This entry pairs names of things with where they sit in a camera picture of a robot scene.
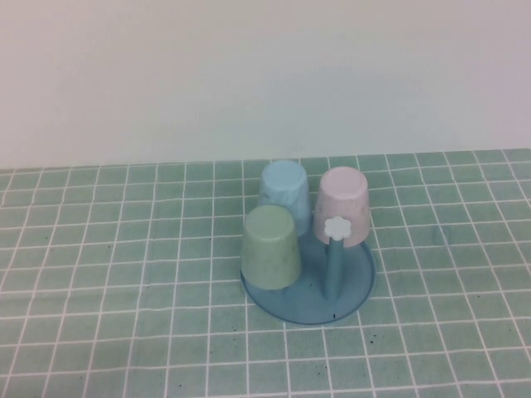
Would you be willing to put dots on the light green plastic cup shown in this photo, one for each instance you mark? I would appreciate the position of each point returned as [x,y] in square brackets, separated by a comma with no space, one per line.
[269,248]

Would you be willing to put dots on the light blue plastic cup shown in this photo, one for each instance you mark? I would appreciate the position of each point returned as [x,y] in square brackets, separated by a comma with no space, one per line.
[286,182]

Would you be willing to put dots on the light pink plastic cup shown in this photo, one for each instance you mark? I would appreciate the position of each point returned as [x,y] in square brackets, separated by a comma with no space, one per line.
[344,190]

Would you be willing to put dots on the blue cup stand, flower caps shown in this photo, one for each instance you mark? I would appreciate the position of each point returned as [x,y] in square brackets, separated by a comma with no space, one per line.
[315,302]

